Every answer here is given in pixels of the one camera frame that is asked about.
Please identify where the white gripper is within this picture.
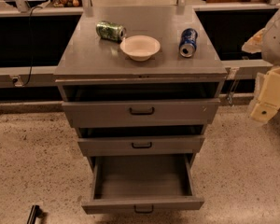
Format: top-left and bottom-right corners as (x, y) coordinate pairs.
(249, 66), (280, 123)

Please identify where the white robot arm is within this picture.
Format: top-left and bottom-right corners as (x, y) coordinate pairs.
(242, 8), (280, 123)

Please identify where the grey middle drawer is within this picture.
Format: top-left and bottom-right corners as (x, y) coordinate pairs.
(78, 126), (204, 157)

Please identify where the grey drawer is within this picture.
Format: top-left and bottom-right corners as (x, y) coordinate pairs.
(82, 154), (204, 214)
(63, 89), (219, 128)
(78, 126), (204, 157)

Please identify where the grey bottom drawer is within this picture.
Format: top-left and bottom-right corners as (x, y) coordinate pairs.
(82, 154), (204, 214)

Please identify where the grey top drawer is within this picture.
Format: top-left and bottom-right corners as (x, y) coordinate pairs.
(63, 89), (219, 128)

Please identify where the grey drawer cabinet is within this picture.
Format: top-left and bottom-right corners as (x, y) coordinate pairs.
(54, 7), (226, 101)

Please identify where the hanging metal hook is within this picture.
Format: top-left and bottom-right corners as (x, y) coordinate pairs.
(226, 67), (240, 106)

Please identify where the blue soda can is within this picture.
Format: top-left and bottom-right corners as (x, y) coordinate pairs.
(179, 28), (198, 58)

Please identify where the white bowl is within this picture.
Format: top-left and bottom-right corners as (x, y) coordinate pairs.
(119, 35), (161, 62)

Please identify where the green soda can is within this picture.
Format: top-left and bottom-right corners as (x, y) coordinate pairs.
(96, 21), (126, 42)

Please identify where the black object on floor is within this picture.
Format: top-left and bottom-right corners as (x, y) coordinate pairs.
(26, 205), (43, 224)

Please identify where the black cable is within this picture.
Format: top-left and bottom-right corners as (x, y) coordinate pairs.
(12, 5), (44, 88)

